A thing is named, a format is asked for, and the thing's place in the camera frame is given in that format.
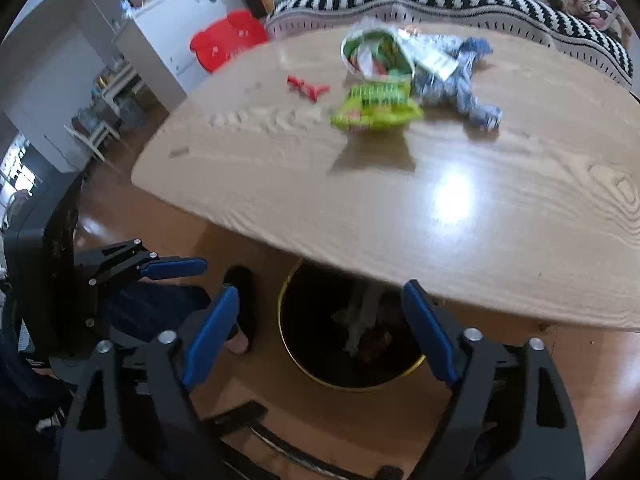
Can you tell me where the white cabinet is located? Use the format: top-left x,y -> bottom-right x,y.
112,0 -> 241,96

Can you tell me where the black chair base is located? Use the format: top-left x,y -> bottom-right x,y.
210,402 -> 391,480

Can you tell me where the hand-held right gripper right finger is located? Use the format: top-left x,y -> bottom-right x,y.
401,279 -> 587,480

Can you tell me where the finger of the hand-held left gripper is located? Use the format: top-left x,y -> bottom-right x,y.
75,240 -> 209,287

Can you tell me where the crumpled white wrapper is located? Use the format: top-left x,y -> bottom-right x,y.
332,285 -> 386,356

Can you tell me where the person's left leg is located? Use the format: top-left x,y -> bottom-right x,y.
102,285 -> 211,333

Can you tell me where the green snack packet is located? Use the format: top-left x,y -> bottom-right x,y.
330,82 -> 425,133

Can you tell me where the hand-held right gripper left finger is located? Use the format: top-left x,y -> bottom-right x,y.
59,285 -> 241,480

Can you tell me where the white and green plastic bag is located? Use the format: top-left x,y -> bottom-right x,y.
340,17 -> 458,81

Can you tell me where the silver blister pack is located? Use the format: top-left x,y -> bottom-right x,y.
415,35 -> 493,106
425,80 -> 503,131

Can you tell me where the white wooden rack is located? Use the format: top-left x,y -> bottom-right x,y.
65,67 -> 141,161

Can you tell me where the small red plastic piece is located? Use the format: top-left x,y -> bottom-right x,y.
286,75 -> 331,103

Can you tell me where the black bin with gold rim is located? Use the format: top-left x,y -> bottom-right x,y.
277,257 -> 426,392

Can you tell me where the red plastic stool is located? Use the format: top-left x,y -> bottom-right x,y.
189,10 -> 270,72

